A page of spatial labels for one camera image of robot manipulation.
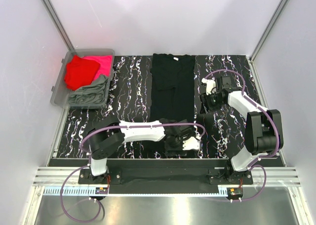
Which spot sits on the black t shirt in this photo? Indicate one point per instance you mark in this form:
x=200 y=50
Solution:
x=173 y=87

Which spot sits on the white slotted cable duct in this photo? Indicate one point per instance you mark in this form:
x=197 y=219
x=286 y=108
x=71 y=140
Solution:
x=210 y=191

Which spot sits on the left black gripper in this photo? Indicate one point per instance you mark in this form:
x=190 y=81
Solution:
x=178 y=151

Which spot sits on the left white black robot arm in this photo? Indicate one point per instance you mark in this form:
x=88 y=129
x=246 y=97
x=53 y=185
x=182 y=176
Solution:
x=105 y=141

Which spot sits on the clear plastic storage bin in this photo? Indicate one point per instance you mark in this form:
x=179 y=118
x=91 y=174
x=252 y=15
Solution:
x=60 y=92

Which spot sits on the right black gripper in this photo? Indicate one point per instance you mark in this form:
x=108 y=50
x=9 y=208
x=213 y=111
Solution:
x=205 y=99

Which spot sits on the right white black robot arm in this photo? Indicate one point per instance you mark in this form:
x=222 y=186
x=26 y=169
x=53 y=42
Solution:
x=263 y=131

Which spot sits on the pink t shirt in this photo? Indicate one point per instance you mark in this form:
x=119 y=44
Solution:
x=105 y=64

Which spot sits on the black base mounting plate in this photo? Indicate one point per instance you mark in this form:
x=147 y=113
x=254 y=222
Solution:
x=164 y=163

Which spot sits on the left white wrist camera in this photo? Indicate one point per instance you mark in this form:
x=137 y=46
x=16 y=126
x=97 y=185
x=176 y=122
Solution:
x=193 y=143

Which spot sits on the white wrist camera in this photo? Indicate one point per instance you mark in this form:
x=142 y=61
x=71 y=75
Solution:
x=210 y=86
x=193 y=143

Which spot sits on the red t shirt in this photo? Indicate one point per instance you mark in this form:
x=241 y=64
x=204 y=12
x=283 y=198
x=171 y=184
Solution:
x=80 y=72

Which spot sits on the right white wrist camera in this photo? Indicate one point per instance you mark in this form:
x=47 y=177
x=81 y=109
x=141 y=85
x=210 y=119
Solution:
x=210 y=86

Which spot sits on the grey t shirt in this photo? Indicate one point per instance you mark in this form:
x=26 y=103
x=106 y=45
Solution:
x=90 y=95

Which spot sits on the aluminium frame rail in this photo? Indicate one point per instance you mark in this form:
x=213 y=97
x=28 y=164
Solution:
x=270 y=176

